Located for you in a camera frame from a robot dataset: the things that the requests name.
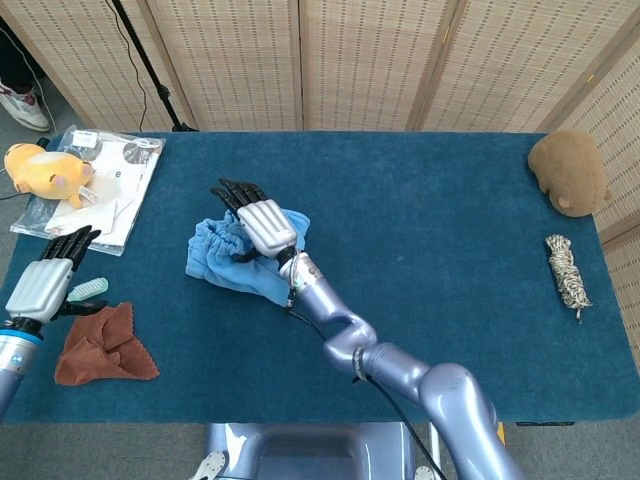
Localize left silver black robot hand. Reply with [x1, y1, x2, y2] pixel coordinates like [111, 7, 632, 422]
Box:
[4, 225, 109, 324]

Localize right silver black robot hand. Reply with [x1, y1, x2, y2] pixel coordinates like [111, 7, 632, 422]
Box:
[209, 177, 300, 264]

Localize light blue fleece pants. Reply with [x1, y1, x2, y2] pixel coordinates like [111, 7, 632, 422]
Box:
[185, 208, 311, 307]

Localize mint green brush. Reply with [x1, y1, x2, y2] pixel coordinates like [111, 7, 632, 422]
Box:
[66, 277, 110, 303]

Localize rust brown microfibre cloth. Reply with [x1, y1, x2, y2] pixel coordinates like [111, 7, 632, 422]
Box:
[53, 301, 161, 387]

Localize yellow plush toy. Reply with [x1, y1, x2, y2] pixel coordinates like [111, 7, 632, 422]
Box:
[3, 142, 96, 210]

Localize bagged white printed garment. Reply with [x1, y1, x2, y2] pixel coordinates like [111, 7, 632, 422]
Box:
[9, 123, 167, 257]

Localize black tripod stand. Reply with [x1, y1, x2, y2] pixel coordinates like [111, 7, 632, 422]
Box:
[110, 0, 201, 134]

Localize white sneaker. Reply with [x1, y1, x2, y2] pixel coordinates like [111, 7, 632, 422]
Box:
[0, 79, 51, 133]

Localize teal carpet table cover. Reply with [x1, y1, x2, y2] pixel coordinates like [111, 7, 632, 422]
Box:
[0, 130, 640, 426]

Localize dark clothed person leg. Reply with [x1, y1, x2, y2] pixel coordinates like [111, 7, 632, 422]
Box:
[0, 17, 39, 96]

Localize blue-grey robot torso base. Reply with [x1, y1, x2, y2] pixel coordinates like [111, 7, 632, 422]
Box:
[202, 422, 416, 480]

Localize white table leg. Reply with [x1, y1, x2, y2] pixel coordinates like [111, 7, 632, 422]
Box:
[428, 422, 443, 466]

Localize brown plush toy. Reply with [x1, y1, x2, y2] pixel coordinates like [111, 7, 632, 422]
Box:
[527, 128, 614, 219]

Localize thin black hanging cable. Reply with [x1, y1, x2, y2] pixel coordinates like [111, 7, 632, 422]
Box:
[102, 0, 151, 132]

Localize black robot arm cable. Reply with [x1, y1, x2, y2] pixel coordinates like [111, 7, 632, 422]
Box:
[284, 299, 447, 480]

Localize beige braided rope bundle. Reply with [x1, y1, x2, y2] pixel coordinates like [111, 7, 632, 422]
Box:
[543, 233, 595, 324]

